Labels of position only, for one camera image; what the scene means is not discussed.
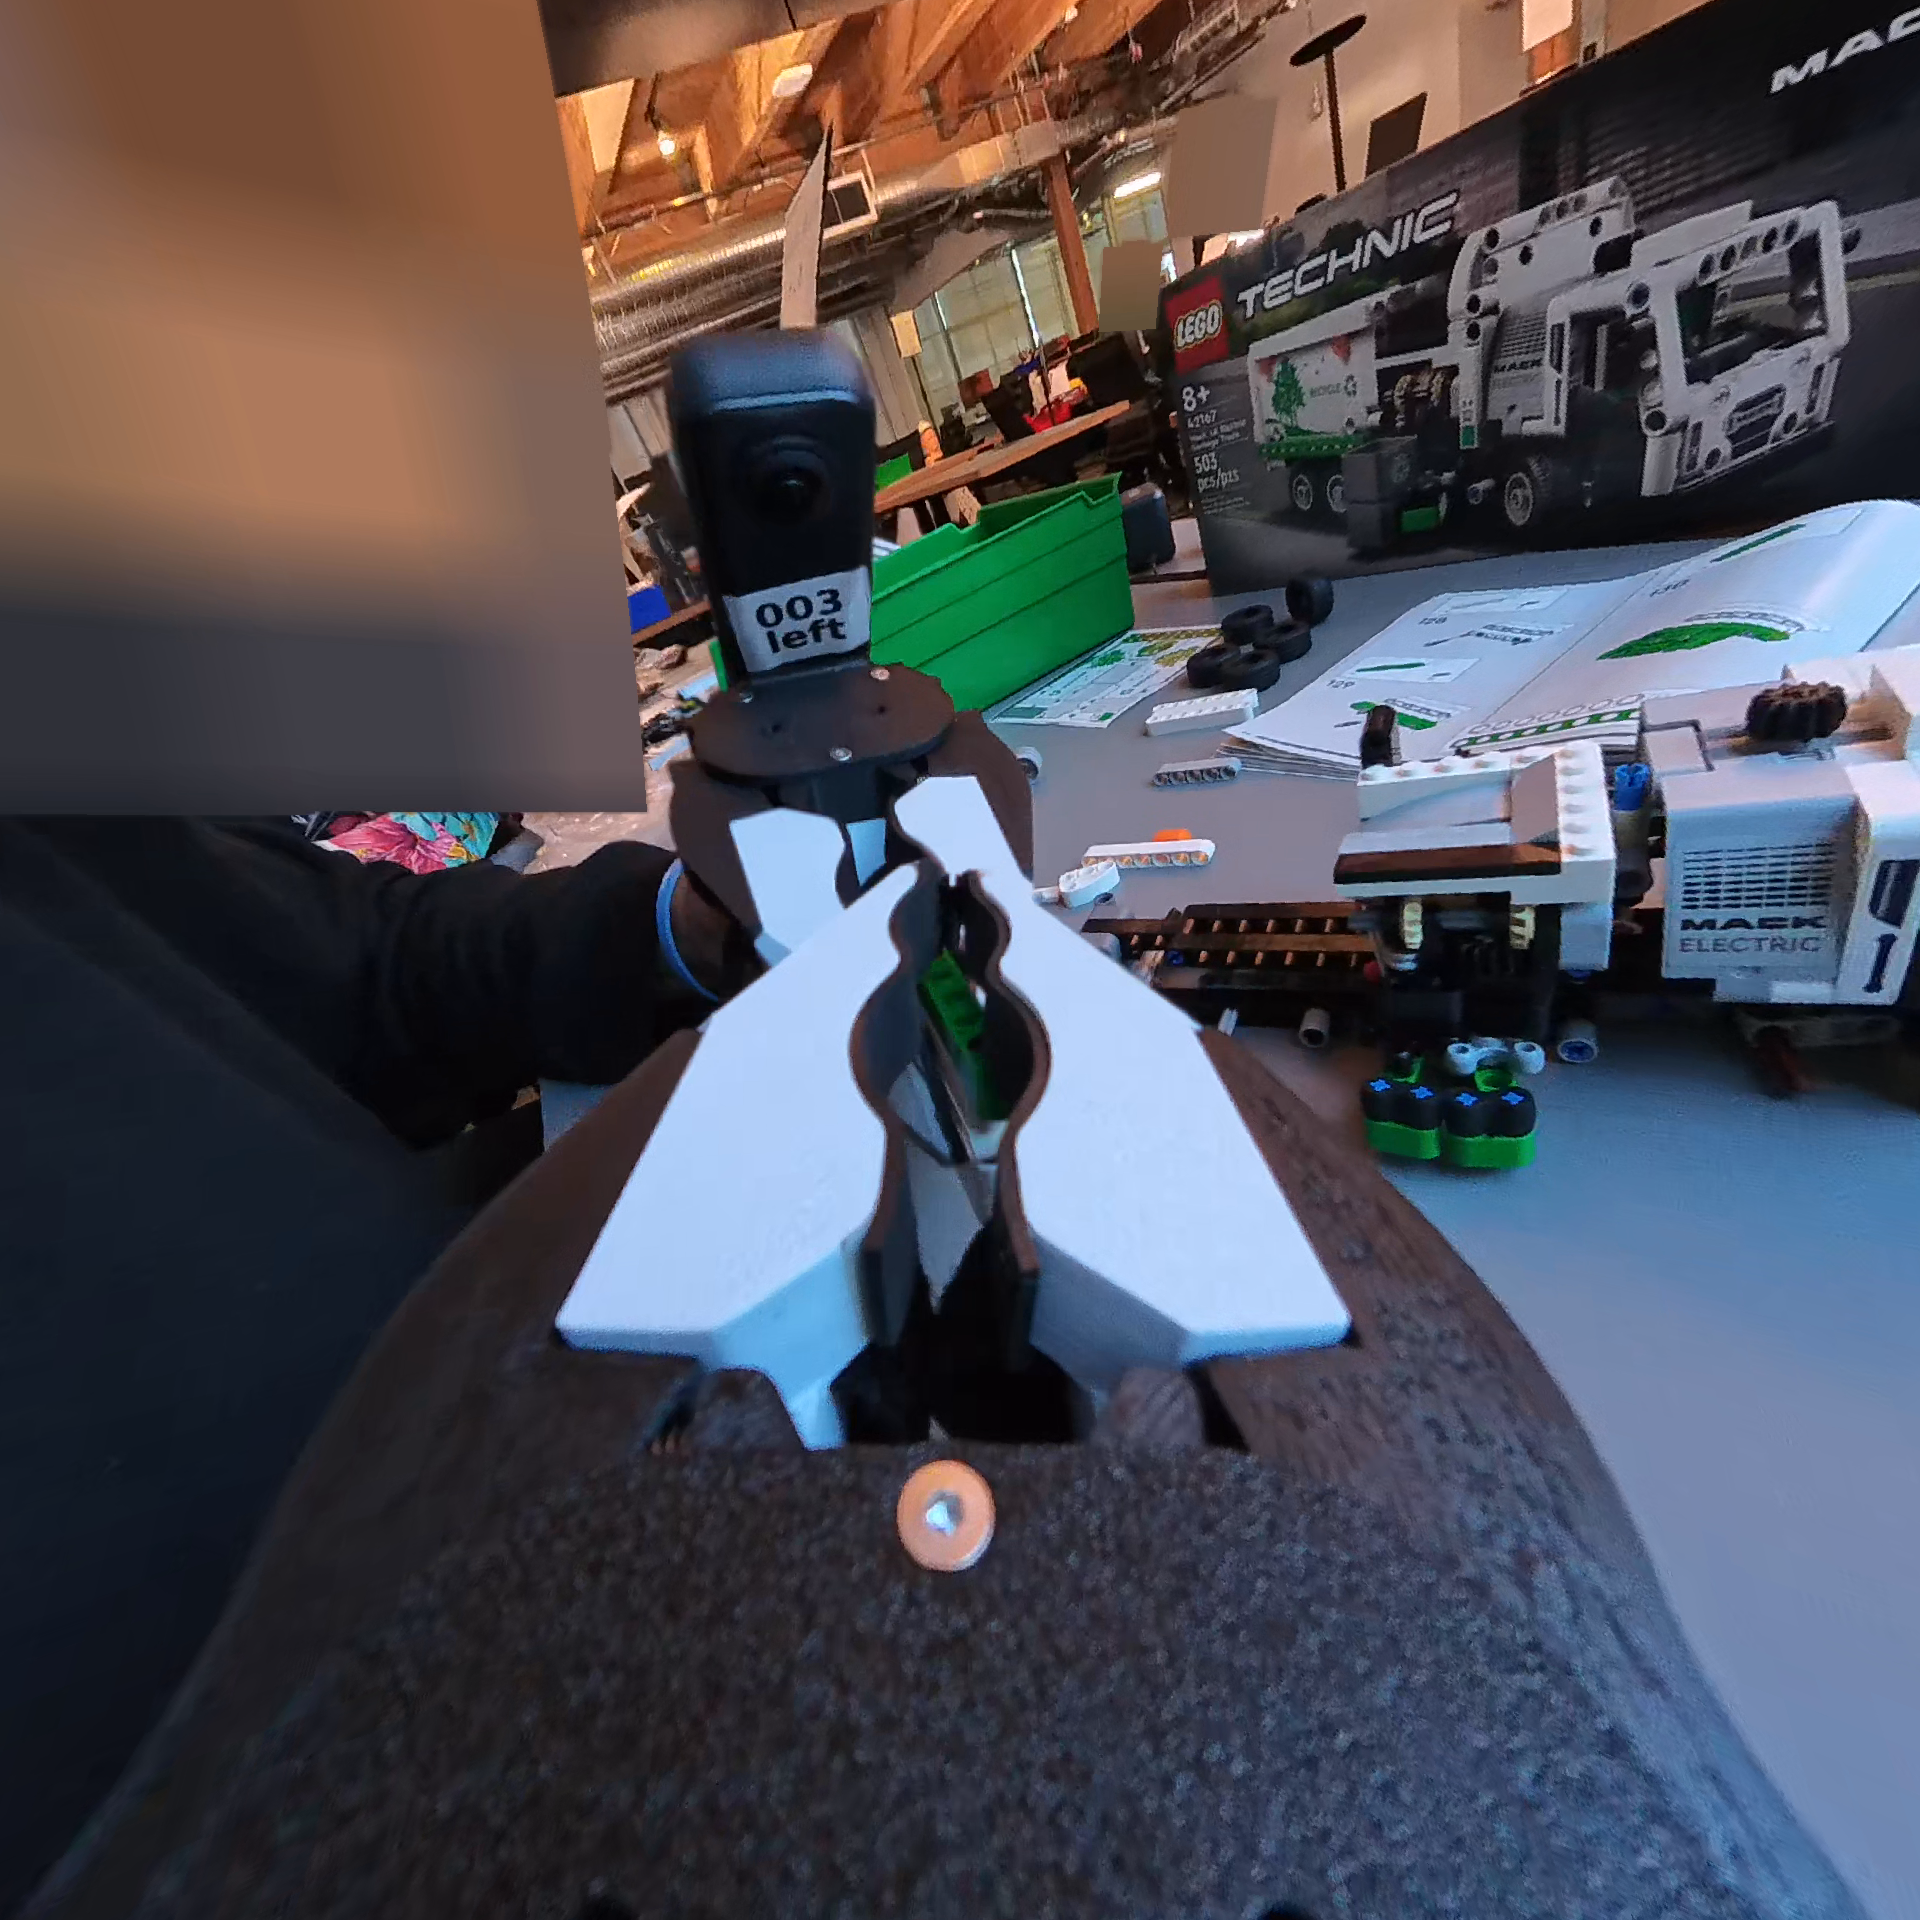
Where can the green white sticker sheet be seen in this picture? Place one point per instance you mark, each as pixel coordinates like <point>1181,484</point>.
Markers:
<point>1095,684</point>

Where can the open instruction booklet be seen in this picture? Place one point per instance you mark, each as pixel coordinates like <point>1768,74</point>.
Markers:
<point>1501,644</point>

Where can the colourful floral cloth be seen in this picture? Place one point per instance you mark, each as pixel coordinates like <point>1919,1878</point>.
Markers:
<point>405,841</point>

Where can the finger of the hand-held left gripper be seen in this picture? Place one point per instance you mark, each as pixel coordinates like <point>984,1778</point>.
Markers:
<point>788,884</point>
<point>961,834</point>

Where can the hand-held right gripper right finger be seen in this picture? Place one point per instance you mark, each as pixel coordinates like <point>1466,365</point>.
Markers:
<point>1171,1185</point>

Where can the partly built lego truck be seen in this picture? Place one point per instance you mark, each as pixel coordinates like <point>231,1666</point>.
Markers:
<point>1755,884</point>

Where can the black lego tire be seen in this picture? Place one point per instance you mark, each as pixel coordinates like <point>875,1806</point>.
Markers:
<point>1212,661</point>
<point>1251,669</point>
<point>1311,599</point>
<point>1251,622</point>
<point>1286,641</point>

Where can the white grey lego connector piece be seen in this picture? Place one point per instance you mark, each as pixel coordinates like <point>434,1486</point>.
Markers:
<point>1088,882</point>

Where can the white lego brick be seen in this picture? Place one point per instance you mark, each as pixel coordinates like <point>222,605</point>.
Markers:
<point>1202,714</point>

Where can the blue wristband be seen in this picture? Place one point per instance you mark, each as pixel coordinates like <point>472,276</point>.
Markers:
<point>669,931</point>

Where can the grey lego beam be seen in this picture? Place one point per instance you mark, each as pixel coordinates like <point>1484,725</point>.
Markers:
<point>1202,772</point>

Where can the green plastic bin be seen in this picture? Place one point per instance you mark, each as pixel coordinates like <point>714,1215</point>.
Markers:
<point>1021,601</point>

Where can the green black lego subassembly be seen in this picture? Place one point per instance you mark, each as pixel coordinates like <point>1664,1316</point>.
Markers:
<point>1484,1146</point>

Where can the black floor lamp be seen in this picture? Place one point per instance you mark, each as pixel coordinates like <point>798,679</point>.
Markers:
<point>1331,31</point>

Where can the dark grey cylinder container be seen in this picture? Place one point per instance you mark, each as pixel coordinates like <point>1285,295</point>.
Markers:
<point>1146,525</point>

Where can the black monitor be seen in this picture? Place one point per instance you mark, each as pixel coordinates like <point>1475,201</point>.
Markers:
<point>1395,135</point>

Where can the white lego beam orange stud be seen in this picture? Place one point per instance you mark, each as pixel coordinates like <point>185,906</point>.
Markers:
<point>1146,859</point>

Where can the person's left forearm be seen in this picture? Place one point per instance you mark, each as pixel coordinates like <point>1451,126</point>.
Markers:
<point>525,962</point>

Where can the black lego set box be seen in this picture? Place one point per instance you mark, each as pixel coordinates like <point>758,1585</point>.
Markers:
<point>1501,496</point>

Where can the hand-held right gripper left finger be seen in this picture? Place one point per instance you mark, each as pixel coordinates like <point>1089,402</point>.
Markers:
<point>735,1185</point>

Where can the wooden work table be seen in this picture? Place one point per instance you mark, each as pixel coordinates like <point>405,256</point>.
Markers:
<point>1021,444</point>

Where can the green and white lego panel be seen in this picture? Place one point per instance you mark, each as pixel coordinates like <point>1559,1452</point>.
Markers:
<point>961,1022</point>

